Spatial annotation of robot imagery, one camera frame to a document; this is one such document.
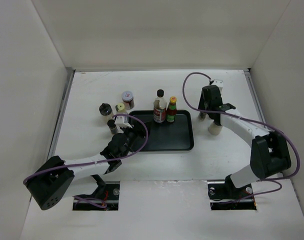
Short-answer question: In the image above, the yellow-cap red sauce bottle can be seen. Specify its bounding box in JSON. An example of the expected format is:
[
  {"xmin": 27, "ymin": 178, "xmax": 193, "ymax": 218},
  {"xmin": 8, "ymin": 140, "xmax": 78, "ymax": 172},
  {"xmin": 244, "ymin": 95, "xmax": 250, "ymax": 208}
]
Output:
[{"xmin": 166, "ymin": 96, "xmax": 177, "ymax": 123}]

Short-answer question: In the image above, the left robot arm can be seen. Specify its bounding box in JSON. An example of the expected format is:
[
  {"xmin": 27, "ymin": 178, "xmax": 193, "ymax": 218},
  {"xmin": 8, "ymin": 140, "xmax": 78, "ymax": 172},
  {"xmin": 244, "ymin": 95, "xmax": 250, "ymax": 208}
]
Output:
[{"xmin": 23, "ymin": 121, "xmax": 150, "ymax": 211}]

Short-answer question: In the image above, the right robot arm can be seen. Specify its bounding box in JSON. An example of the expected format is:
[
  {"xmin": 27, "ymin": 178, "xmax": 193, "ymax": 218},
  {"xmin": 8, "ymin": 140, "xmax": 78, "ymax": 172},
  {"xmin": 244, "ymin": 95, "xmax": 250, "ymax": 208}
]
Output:
[{"xmin": 198, "ymin": 85, "xmax": 292, "ymax": 198}]

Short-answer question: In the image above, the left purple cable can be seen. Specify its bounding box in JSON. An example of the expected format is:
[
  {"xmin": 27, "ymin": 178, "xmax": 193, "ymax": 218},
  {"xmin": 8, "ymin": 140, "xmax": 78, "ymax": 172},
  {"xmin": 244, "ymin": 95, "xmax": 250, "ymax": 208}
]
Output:
[{"xmin": 22, "ymin": 113, "xmax": 149, "ymax": 209}]

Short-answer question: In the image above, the small dark pepper bottle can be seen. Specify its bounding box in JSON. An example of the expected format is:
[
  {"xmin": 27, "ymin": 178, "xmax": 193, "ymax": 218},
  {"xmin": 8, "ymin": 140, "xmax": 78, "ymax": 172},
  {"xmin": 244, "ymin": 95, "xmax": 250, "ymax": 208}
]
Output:
[{"xmin": 107, "ymin": 119, "xmax": 119, "ymax": 135}]

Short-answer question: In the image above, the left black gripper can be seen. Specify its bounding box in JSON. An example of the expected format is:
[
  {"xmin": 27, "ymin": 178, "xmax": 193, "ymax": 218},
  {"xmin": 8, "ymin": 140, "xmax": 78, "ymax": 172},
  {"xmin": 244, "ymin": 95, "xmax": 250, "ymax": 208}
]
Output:
[{"xmin": 120, "ymin": 120, "xmax": 151, "ymax": 159}]

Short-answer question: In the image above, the black plastic tray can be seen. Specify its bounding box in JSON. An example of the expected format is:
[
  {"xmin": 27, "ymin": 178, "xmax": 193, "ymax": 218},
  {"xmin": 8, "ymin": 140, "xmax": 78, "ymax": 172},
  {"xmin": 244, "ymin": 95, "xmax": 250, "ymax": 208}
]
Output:
[{"xmin": 129, "ymin": 110, "xmax": 194, "ymax": 152}]

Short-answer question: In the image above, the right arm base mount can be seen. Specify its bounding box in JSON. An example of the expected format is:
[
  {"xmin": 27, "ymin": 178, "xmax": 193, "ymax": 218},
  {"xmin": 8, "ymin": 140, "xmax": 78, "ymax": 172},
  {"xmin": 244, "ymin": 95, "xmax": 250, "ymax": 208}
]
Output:
[{"xmin": 207, "ymin": 181, "xmax": 257, "ymax": 211}]

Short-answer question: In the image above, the tall black-cap sauce bottle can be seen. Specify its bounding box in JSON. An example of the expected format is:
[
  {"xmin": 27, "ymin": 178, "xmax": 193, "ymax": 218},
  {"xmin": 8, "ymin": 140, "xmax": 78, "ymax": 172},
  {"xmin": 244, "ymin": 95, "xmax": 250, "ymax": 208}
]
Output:
[{"xmin": 153, "ymin": 89, "xmax": 167, "ymax": 124}]

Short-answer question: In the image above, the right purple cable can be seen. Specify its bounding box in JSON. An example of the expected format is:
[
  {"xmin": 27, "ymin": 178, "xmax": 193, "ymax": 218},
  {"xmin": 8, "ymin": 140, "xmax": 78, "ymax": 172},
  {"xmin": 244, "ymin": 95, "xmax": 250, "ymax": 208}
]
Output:
[{"xmin": 182, "ymin": 72, "xmax": 301, "ymax": 205}]

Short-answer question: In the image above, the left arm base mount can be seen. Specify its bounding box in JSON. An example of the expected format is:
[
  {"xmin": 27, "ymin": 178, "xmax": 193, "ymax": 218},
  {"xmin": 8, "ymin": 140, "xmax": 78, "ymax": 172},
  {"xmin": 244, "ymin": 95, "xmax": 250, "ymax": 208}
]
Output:
[{"xmin": 72, "ymin": 174, "xmax": 121, "ymax": 211}]

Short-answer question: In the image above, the black-cap shaker jar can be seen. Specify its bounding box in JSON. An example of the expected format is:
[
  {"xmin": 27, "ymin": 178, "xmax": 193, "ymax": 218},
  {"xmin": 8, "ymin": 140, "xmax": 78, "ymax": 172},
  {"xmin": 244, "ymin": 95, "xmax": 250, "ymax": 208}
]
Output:
[{"xmin": 98, "ymin": 103, "xmax": 114, "ymax": 122}]

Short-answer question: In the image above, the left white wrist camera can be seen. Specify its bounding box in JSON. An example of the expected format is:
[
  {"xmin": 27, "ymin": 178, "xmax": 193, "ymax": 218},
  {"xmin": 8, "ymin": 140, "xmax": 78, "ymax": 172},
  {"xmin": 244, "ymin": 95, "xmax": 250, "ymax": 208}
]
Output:
[{"xmin": 114, "ymin": 115, "xmax": 132, "ymax": 128}]

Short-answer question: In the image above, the small black-cap spice bottle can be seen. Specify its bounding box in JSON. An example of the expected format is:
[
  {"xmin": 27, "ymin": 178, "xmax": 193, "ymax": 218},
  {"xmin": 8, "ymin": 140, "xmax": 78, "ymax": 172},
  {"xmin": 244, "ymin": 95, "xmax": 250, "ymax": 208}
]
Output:
[{"xmin": 198, "ymin": 112, "xmax": 207, "ymax": 122}]

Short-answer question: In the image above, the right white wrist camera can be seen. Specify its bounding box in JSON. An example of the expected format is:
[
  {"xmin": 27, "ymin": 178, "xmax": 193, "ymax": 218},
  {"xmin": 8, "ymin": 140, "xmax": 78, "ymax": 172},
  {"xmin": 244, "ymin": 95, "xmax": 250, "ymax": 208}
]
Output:
[{"xmin": 209, "ymin": 79, "xmax": 224, "ymax": 92}]

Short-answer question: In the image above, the purple cable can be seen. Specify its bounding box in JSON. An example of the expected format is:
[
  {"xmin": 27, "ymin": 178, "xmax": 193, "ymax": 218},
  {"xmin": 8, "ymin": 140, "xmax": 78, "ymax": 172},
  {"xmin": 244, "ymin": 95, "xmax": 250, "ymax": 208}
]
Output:
[
  {"xmin": 182, "ymin": 72, "xmax": 301, "ymax": 205},
  {"xmin": 22, "ymin": 113, "xmax": 149, "ymax": 209}
]

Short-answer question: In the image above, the red-label lid brown jar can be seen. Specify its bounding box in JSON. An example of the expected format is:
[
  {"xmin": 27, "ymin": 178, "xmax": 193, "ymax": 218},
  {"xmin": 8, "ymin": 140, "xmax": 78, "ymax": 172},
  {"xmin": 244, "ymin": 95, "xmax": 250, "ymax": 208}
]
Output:
[{"xmin": 121, "ymin": 90, "xmax": 135, "ymax": 110}]

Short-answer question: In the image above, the silver-lid white powder jar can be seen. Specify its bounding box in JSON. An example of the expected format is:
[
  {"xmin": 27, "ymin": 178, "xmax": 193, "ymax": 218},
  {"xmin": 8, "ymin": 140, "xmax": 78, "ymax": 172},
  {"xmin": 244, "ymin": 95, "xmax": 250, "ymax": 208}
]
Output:
[{"xmin": 208, "ymin": 121, "xmax": 223, "ymax": 136}]

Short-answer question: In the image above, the yellow-cap white powder jar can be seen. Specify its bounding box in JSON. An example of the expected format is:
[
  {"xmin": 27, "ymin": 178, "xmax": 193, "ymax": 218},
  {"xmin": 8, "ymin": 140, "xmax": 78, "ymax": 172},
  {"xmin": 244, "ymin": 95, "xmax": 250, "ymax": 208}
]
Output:
[{"xmin": 115, "ymin": 103, "xmax": 129, "ymax": 122}]

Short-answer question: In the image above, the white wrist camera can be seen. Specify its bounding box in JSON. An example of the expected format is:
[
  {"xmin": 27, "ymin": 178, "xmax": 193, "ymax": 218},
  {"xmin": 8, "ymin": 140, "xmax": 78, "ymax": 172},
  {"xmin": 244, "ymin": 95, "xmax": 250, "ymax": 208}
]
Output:
[
  {"xmin": 209, "ymin": 79, "xmax": 224, "ymax": 92},
  {"xmin": 114, "ymin": 115, "xmax": 132, "ymax": 128}
]

